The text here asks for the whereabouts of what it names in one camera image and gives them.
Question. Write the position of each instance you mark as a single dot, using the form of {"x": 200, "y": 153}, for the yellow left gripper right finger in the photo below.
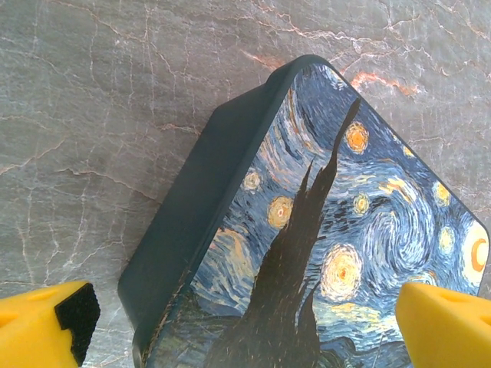
{"x": 449, "y": 329}

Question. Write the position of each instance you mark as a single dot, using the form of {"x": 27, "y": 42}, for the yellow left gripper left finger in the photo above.
{"x": 30, "y": 329}

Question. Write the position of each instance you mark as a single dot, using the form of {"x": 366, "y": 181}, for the blue starry night print box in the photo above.
{"x": 307, "y": 230}

